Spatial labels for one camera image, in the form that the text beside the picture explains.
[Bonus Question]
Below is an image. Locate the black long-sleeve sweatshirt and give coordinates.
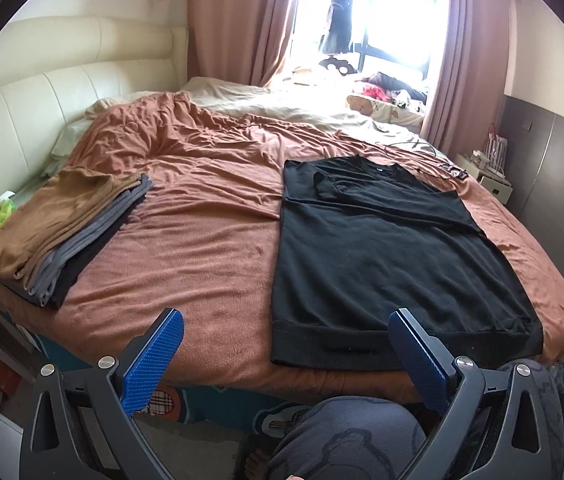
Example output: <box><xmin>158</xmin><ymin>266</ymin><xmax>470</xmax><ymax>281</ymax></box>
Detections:
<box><xmin>271</xmin><ymin>156</ymin><xmax>543</xmax><ymax>372</ymax></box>

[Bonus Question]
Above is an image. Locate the stack of folded clothes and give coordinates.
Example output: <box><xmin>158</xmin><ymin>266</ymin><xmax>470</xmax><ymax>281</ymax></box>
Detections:
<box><xmin>0</xmin><ymin>167</ymin><xmax>152</xmax><ymax>308</ymax></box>

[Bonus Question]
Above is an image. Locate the pile of clothes by window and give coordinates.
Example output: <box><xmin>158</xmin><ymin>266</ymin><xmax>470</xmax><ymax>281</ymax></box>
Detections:
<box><xmin>361</xmin><ymin>72</ymin><xmax>427</xmax><ymax>104</ymax></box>

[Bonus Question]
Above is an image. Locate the rust orange bed blanket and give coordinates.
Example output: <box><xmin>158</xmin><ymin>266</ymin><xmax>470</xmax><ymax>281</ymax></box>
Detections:
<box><xmin>0</xmin><ymin>93</ymin><xmax>564</xmax><ymax>403</ymax></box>

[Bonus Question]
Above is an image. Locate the white bedside cabinet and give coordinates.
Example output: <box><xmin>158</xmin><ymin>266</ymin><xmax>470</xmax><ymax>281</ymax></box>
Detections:
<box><xmin>453</xmin><ymin>154</ymin><xmax>513</xmax><ymax>205</ymax></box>

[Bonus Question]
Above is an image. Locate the pink curtain right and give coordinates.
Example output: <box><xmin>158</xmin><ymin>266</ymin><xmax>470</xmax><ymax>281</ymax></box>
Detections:
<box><xmin>422</xmin><ymin>0</ymin><xmax>510</xmax><ymax>157</ymax></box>

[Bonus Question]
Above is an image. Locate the pink curtain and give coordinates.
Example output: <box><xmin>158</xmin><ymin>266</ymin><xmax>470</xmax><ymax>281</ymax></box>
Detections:
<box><xmin>186</xmin><ymin>0</ymin><xmax>297</xmax><ymax>87</ymax></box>
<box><xmin>422</xmin><ymin>0</ymin><xmax>510</xmax><ymax>157</ymax></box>

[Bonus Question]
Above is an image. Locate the patterned pillow with bear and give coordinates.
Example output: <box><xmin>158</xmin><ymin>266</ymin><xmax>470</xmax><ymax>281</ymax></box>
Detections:
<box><xmin>347</xmin><ymin>94</ymin><xmax>425</xmax><ymax>133</ymax></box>

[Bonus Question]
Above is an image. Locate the cream padded headboard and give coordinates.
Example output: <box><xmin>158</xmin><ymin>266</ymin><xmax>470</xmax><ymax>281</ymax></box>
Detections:
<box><xmin>0</xmin><ymin>16</ymin><xmax>189</xmax><ymax>195</ymax></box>

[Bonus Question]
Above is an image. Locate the pink curtain left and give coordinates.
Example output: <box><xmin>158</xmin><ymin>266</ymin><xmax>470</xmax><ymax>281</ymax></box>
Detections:
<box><xmin>186</xmin><ymin>0</ymin><xmax>297</xmax><ymax>87</ymax></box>

